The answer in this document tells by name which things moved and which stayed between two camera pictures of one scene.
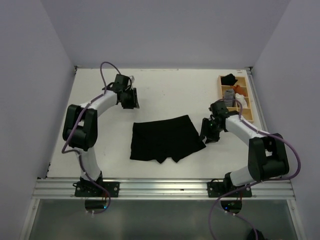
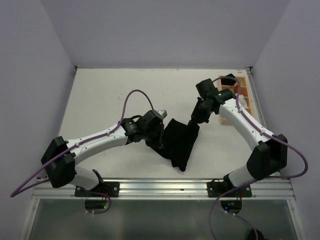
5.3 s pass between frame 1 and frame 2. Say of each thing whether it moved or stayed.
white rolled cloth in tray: stayed
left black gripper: moved
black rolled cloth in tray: stayed
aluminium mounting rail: stayed
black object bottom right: stayed
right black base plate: stayed
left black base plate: stayed
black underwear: moved
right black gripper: moved
